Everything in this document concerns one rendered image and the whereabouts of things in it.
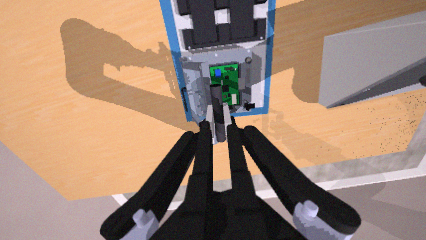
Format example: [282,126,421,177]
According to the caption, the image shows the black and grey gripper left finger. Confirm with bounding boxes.
[100,105,215,240]

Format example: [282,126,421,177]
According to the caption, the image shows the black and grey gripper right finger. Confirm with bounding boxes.
[223,103,361,240]

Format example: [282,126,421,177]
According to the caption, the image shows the green circuit board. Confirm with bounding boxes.
[210,64,239,105]

